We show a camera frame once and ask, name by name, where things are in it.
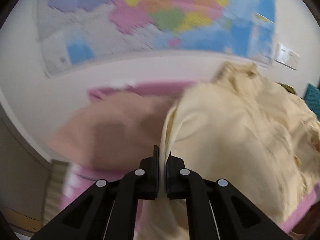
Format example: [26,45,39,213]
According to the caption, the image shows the olive brown garment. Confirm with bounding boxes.
[278,82,297,95]

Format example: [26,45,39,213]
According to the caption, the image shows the white wall socket panel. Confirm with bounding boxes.
[274,43,300,70]

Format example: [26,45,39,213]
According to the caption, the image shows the cream beige jacket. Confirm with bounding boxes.
[134,61,320,240]

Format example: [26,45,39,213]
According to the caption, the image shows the pink daisy bed sheet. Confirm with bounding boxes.
[57,79,319,232]

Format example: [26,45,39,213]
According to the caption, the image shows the teal perforated storage rack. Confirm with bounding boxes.
[304,83,320,120]

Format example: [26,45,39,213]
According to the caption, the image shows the colourful wall map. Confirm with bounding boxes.
[37,0,276,76]

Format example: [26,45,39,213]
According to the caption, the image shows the folded peach pink garment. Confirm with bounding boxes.
[47,92,180,171]

